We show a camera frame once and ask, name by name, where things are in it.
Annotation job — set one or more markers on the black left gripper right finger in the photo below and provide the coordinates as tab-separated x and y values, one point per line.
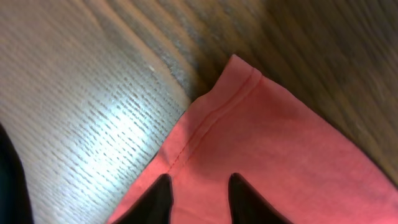
248	206

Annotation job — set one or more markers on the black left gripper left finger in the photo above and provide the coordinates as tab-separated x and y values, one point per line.
154	206

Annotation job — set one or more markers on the red orange t-shirt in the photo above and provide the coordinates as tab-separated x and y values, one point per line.
247	124

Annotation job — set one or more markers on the black polo shirt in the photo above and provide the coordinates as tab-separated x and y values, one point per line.
15	201

